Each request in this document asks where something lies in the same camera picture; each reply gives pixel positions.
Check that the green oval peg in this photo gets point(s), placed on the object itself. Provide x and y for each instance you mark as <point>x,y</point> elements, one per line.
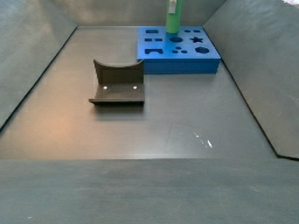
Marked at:
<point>173,14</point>

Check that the black curved holder stand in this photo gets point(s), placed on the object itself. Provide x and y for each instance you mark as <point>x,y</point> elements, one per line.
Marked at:
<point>120,83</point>

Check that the blue shape sorter block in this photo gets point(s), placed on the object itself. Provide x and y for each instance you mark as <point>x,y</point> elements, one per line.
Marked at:
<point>180,53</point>

